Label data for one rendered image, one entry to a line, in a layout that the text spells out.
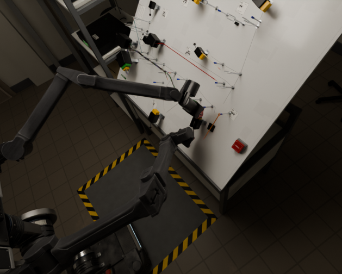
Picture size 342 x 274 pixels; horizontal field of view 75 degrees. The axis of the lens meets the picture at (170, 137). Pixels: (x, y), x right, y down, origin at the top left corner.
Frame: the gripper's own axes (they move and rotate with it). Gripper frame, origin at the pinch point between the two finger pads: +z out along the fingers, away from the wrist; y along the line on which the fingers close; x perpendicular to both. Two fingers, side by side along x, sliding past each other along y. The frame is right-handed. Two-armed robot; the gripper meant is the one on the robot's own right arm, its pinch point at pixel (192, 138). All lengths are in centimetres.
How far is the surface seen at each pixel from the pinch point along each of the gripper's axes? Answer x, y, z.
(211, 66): -39.3, 8.9, -2.9
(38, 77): 74, 285, 29
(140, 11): -52, 78, -4
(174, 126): 2.5, 17.8, 4.9
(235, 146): -10.4, -24.4, -1.5
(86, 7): -38, 89, -34
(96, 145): 92, 131, 44
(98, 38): -23, 109, -9
